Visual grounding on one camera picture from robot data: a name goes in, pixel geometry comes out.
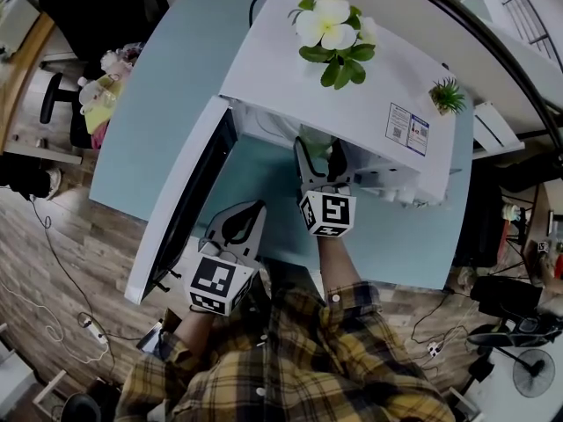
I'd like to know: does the white floor cable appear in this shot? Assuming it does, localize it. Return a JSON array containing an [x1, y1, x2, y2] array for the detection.
[[0, 279, 111, 364]]

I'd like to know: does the wooden desk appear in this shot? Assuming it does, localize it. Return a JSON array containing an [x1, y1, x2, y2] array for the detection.
[[0, 0, 84, 166]]

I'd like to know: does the grey round bin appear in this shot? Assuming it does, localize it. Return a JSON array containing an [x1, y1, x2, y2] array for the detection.
[[61, 392, 103, 422]]

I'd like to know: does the black smartphone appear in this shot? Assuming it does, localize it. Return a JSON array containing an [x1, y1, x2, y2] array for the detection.
[[135, 318, 165, 354]]

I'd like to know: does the black office chair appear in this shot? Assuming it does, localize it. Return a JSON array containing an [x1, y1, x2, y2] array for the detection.
[[37, 0, 171, 127]]

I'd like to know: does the white low shelf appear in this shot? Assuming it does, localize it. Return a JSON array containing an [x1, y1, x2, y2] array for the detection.
[[0, 323, 67, 417]]

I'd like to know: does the black floor cable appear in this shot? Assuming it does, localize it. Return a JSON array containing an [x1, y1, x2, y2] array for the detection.
[[411, 290, 472, 346], [28, 195, 128, 368]]

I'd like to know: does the white microwave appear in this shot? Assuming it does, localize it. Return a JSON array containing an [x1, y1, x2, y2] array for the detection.
[[124, 0, 461, 306]]

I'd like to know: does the translucent green cup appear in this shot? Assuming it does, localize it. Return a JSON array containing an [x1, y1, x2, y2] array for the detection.
[[298, 123, 335, 162]]

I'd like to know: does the pink cloth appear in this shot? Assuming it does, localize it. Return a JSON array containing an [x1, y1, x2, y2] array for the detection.
[[90, 120, 111, 149]]

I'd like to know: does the black railing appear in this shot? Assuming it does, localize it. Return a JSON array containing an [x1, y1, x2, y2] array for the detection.
[[382, 0, 563, 166]]

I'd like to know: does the person's right forearm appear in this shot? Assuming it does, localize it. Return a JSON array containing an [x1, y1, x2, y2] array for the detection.
[[316, 235, 366, 301]]

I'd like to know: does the clear plastic bottle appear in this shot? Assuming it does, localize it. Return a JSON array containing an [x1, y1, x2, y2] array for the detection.
[[78, 75, 118, 113]]

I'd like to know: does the black bag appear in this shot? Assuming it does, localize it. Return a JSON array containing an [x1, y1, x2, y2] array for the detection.
[[469, 274, 545, 320]]

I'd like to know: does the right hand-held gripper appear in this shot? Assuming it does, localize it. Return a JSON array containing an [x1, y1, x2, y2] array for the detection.
[[292, 135, 358, 239]]

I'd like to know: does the person's yellow plaid shirt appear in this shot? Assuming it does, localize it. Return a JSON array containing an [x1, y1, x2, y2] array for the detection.
[[116, 279, 457, 422]]

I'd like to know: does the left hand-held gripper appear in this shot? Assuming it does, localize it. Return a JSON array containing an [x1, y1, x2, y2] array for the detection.
[[187, 199, 269, 319]]

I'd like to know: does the white flower potted plant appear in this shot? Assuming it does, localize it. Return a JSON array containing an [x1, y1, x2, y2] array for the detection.
[[288, 0, 379, 91]]

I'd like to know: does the black floor fan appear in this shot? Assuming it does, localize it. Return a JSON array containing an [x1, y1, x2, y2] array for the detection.
[[465, 323, 559, 399]]

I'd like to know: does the yellow cloth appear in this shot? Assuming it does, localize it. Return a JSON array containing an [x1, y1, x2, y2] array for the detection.
[[83, 75, 120, 135]]

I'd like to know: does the person's left forearm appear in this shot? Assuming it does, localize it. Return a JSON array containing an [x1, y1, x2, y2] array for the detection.
[[178, 308, 216, 346]]

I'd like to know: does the small spiky potted plant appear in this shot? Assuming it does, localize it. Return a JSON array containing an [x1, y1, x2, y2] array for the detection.
[[427, 76, 467, 117]]

